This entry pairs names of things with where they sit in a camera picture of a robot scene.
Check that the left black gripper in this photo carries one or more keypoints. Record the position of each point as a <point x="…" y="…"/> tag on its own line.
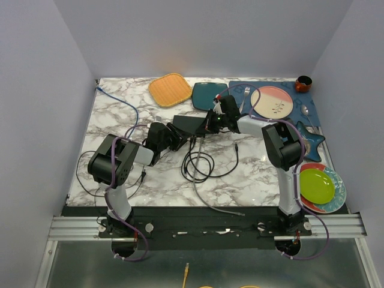
<point x="182" y="136"/>

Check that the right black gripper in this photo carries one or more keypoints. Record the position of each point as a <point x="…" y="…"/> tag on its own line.
<point x="209" y="129"/>

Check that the black network switch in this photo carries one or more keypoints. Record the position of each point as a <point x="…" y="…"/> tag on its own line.
<point x="188" y="124"/>

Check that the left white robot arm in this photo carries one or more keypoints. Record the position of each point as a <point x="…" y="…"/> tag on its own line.
<point x="111" y="163"/>

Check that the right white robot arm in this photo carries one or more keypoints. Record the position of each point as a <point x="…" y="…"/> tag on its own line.
<point x="284" y="146"/>

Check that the teal square plate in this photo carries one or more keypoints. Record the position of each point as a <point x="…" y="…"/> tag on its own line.
<point x="203" y="94"/>

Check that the orange woven square mat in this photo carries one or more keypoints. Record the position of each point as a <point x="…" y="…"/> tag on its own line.
<point x="170" y="90"/>

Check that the silver fork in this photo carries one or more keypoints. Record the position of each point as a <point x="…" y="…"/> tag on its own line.
<point x="245" y="95"/>

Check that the pink and cream plate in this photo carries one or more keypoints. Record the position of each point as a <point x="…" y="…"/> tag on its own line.
<point x="274" y="103"/>

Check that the blue placemat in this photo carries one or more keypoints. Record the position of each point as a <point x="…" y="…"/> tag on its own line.
<point x="299" y="99"/>

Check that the silver spoon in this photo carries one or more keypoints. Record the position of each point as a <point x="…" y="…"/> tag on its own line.
<point x="305" y="112"/>

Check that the blue star-shaped dish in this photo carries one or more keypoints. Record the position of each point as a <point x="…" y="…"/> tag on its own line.
<point x="312" y="142"/>

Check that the red lacquer cup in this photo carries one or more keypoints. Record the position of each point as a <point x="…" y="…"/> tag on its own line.
<point x="303" y="84"/>

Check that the lime green plate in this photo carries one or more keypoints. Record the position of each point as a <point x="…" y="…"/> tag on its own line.
<point x="316" y="186"/>

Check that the teal patterned plate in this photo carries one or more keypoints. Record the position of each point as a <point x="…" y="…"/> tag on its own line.
<point x="340" y="192"/>

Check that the black mounting base plate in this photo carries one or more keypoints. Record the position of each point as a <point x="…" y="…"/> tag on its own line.
<point x="198" y="228"/>

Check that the aluminium rail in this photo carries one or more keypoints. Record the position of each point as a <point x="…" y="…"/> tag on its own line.
<point x="75" y="228"/>

